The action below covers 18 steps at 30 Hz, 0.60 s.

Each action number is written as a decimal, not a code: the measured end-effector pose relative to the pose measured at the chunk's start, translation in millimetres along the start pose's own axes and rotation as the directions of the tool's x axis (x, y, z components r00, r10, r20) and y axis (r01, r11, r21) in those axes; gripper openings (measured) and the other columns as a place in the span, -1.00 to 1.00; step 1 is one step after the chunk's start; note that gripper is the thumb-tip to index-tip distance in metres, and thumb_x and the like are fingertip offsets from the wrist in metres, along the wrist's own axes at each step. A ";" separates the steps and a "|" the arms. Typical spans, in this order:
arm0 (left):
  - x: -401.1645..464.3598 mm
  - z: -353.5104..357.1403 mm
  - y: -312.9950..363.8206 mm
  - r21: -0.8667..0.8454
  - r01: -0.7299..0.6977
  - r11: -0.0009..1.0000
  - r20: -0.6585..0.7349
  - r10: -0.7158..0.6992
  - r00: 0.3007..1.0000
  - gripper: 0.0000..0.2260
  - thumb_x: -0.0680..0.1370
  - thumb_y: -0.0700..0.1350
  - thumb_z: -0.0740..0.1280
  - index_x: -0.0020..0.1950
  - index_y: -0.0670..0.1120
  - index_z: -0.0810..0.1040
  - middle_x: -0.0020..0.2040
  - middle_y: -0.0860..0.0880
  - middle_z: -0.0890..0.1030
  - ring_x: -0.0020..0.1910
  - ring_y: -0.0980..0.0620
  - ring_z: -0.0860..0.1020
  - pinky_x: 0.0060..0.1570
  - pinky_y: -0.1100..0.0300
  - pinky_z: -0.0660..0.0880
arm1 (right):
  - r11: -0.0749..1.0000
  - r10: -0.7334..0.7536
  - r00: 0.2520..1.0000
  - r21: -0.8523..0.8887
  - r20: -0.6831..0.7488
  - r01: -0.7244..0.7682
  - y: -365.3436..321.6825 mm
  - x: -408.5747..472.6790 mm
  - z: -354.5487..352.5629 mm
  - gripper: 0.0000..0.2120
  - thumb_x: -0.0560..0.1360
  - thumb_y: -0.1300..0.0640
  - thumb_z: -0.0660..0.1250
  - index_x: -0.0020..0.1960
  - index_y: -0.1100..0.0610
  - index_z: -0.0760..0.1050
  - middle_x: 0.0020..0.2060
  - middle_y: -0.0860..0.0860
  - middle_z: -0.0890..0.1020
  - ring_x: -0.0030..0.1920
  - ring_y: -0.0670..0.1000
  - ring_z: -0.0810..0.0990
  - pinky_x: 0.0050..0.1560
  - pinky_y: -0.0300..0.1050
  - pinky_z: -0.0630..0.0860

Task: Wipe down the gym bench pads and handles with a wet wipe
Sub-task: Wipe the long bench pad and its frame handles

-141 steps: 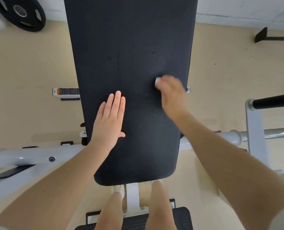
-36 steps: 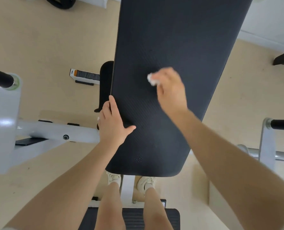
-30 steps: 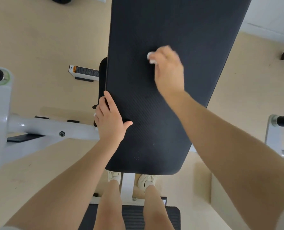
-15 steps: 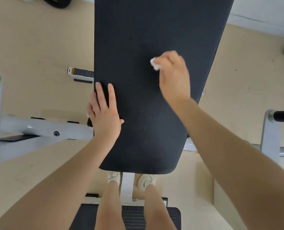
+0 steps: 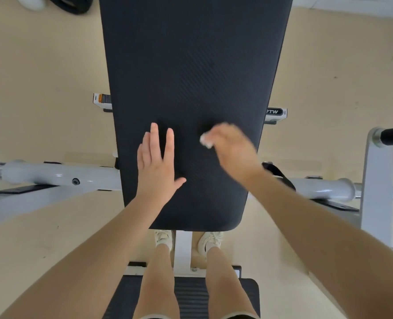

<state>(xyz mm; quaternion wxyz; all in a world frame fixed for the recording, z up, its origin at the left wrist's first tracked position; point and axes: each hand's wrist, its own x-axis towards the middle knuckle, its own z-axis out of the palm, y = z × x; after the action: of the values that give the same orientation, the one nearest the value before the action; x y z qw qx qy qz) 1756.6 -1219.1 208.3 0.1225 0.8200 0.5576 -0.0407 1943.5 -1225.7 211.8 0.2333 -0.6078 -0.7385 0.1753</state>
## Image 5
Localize person's right hand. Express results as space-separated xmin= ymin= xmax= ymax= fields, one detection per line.
xmin=201 ymin=122 xmax=264 ymax=184

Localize long black back pad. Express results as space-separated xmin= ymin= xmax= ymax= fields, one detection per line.
xmin=92 ymin=0 xmax=294 ymax=319

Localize white exercise machine black roller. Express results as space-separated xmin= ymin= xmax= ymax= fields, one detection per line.
xmin=0 ymin=101 xmax=393 ymax=253

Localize person's right forearm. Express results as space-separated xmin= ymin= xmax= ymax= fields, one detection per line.
xmin=246 ymin=169 xmax=393 ymax=319

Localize person's right leg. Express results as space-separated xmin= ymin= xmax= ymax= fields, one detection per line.
xmin=204 ymin=247 xmax=260 ymax=319

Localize person's left hand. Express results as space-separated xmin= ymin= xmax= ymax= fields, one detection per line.
xmin=136 ymin=122 xmax=187 ymax=211

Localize person's left forearm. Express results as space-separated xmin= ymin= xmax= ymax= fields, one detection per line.
xmin=0 ymin=195 xmax=167 ymax=319

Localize person's left leg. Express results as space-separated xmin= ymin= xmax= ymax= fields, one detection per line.
xmin=132 ymin=244 xmax=181 ymax=319

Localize person's right beige sneaker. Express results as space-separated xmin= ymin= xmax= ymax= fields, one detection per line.
xmin=197 ymin=231 xmax=224 ymax=256

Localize black weight plate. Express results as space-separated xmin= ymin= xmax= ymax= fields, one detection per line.
xmin=45 ymin=0 xmax=94 ymax=16

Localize person's left beige sneaker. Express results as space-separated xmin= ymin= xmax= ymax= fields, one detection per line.
xmin=154 ymin=230 xmax=174 ymax=251

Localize person's leg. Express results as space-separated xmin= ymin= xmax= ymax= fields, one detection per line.
xmin=132 ymin=244 xmax=181 ymax=319
xmin=204 ymin=247 xmax=260 ymax=319

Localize white cleaning wipe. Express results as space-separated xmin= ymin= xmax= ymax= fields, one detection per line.
xmin=200 ymin=131 xmax=214 ymax=149

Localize person's beige sneaker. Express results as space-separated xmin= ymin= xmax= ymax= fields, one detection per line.
xmin=154 ymin=230 xmax=174 ymax=251
xmin=197 ymin=231 xmax=224 ymax=256

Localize person's black striped shorts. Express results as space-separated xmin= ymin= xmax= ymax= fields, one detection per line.
xmin=140 ymin=312 xmax=260 ymax=319

